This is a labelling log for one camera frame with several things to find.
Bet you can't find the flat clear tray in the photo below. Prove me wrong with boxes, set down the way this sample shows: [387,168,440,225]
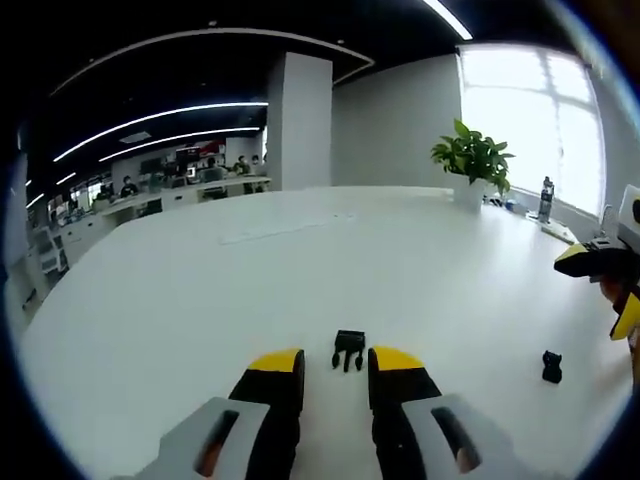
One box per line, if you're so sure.
[540,222,582,246]

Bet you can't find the dark water bottle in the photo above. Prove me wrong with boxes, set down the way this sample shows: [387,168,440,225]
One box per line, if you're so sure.
[538,175,558,225]

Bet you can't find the green potted plant white pot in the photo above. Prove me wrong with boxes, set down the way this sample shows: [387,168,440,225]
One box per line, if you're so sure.
[430,118,517,212]

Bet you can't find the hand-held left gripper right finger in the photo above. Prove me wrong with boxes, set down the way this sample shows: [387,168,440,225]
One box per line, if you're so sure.
[368,345,521,480]

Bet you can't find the white office desk row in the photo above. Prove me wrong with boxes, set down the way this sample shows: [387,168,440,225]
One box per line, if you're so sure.
[91,174,274,232]

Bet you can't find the black pronged plastic buckle part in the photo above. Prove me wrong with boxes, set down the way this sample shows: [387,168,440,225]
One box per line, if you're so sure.
[329,329,369,374]

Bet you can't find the long ceiling light strip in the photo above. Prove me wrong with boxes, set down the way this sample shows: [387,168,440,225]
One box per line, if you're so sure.
[423,0,474,42]

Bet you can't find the person's right hand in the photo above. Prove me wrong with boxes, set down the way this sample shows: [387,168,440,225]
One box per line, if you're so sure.
[599,276,635,306]

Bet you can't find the black socket plastic buckle part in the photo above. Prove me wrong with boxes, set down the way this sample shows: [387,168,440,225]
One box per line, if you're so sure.
[541,350,564,386]

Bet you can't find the white mesh office chair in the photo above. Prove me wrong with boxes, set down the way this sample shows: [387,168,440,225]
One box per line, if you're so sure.
[33,224,70,275]

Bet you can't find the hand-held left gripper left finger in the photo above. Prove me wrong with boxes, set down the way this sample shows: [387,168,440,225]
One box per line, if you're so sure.
[112,348,306,480]

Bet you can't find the bright window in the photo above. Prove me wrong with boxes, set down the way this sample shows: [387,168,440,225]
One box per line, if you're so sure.
[456,43,609,217]

